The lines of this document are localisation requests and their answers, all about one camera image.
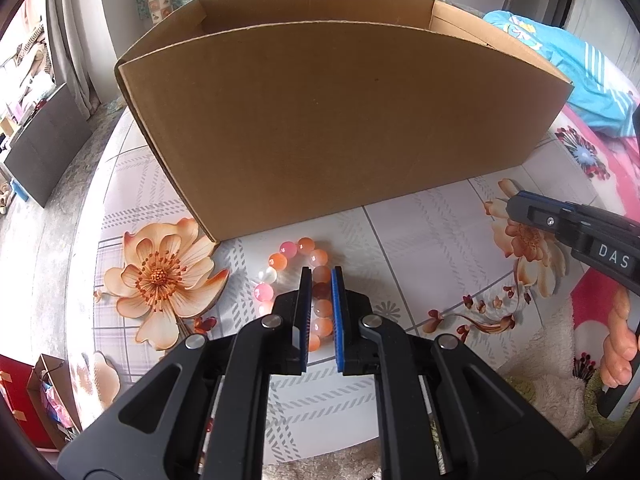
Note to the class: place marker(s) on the pink floral blanket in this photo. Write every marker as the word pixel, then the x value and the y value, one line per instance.
pixel 620 165

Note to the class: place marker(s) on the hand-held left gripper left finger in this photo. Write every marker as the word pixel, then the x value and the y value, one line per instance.
pixel 302 320

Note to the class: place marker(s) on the red box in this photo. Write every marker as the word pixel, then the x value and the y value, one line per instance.
pixel 20 395

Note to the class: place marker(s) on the green fluffy cloth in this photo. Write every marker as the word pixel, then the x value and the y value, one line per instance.
pixel 592 395

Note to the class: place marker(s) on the small cardboard box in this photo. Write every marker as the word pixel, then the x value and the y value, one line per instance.
pixel 42 375

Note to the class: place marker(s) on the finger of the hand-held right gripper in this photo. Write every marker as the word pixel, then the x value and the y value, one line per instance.
pixel 532 215
pixel 550 200

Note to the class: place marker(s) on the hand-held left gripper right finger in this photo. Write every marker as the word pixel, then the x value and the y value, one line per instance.
pixel 339 320

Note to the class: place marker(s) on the blue striped garment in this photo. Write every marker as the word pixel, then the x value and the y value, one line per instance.
pixel 575 65

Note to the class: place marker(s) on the person's right hand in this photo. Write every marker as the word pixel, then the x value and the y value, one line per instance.
pixel 620 355

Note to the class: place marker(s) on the white fluffy blanket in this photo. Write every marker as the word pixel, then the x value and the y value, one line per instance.
pixel 545 360

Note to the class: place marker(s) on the dark cabinet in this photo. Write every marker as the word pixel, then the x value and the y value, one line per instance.
pixel 45 150

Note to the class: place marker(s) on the grey curtain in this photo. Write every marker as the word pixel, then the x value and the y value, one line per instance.
pixel 70 50

